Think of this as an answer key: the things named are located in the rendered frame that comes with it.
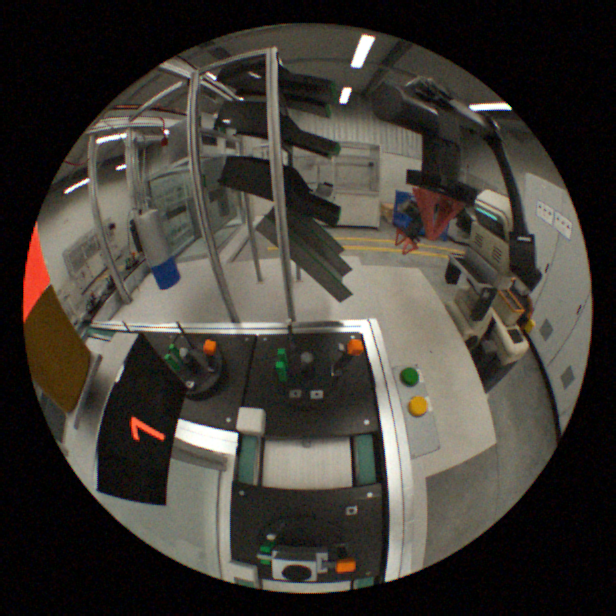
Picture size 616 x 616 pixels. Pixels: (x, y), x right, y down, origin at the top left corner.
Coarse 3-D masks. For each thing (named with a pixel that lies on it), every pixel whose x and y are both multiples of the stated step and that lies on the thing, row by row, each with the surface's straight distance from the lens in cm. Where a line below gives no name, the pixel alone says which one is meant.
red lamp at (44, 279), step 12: (36, 228) 13; (36, 240) 13; (36, 252) 12; (36, 264) 12; (36, 276) 12; (48, 276) 13; (24, 288) 11; (36, 288) 12; (24, 300) 11; (36, 300) 14; (24, 312) 11
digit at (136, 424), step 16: (128, 400) 14; (144, 400) 15; (128, 416) 14; (144, 416) 15; (160, 416) 16; (112, 432) 13; (128, 432) 14; (144, 432) 15; (160, 432) 16; (112, 448) 14; (128, 448) 14; (144, 448) 15; (160, 448) 16; (144, 464) 16; (160, 464) 17
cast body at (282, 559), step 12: (264, 552) 32; (276, 552) 29; (288, 552) 29; (300, 552) 29; (312, 552) 29; (324, 552) 29; (276, 564) 26; (288, 564) 26; (300, 564) 26; (312, 564) 26; (276, 576) 28; (288, 576) 26; (300, 576) 26; (312, 576) 27
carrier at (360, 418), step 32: (288, 320) 34; (256, 352) 44; (288, 352) 40; (320, 352) 40; (256, 384) 40; (288, 384) 36; (320, 384) 36; (352, 384) 38; (256, 416) 35; (288, 416) 36; (320, 416) 35; (352, 416) 36
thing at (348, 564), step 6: (342, 546) 34; (342, 552) 31; (342, 558) 29; (348, 558) 28; (324, 564) 29; (330, 564) 29; (336, 564) 28; (342, 564) 27; (348, 564) 27; (354, 564) 28; (336, 570) 28; (342, 570) 28; (348, 570) 28
